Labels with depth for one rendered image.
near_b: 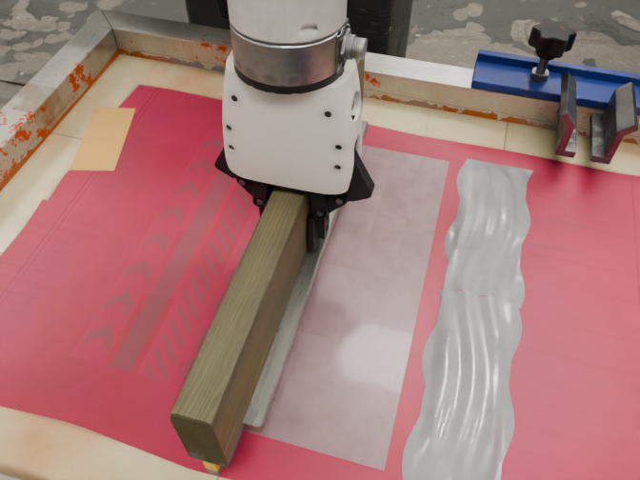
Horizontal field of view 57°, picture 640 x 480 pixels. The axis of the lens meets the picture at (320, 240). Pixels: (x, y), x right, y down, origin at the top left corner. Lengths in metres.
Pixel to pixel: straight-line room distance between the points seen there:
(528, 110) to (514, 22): 2.16
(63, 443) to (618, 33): 2.74
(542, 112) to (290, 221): 0.36
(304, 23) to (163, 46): 0.45
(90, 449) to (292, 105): 0.29
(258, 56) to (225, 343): 0.18
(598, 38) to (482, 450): 2.52
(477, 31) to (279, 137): 2.36
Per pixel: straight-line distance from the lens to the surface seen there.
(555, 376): 0.53
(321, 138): 0.42
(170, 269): 0.56
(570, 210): 0.64
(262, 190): 0.48
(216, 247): 0.57
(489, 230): 0.59
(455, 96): 0.71
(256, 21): 0.37
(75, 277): 0.58
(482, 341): 0.52
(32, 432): 0.52
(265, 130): 0.43
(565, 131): 0.64
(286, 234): 0.44
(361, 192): 0.46
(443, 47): 2.63
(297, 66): 0.38
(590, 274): 0.60
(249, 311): 0.40
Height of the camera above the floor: 1.39
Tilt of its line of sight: 51 degrees down
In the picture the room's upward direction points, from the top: straight up
